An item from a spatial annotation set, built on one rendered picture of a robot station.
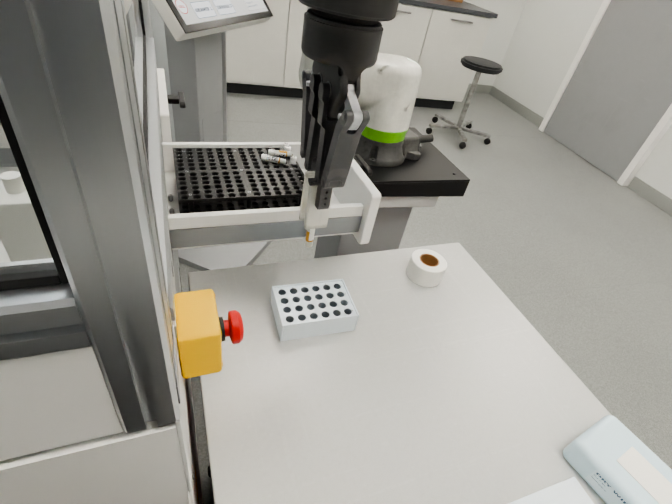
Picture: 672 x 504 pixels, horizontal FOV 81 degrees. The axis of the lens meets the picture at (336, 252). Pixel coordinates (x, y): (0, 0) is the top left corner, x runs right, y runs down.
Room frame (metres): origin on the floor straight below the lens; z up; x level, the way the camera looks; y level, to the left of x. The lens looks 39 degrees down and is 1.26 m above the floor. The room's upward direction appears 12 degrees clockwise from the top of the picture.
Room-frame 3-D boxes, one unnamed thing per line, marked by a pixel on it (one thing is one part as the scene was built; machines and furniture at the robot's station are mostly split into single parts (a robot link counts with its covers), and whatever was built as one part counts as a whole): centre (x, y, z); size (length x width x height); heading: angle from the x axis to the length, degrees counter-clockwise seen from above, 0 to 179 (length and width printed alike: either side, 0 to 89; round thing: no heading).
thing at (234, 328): (0.30, 0.10, 0.88); 0.04 x 0.03 x 0.04; 28
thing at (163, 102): (0.84, 0.45, 0.87); 0.29 x 0.02 x 0.11; 28
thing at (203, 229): (0.62, 0.20, 0.86); 0.40 x 0.26 x 0.06; 118
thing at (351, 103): (0.39, 0.02, 1.14); 0.05 x 0.02 x 0.05; 30
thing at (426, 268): (0.61, -0.18, 0.78); 0.07 x 0.07 x 0.04
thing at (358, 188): (0.71, 0.02, 0.87); 0.29 x 0.02 x 0.11; 28
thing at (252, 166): (0.62, 0.20, 0.87); 0.22 x 0.18 x 0.06; 118
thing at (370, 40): (0.42, 0.04, 1.15); 0.08 x 0.07 x 0.09; 30
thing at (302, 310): (0.44, 0.02, 0.78); 0.12 x 0.08 x 0.04; 115
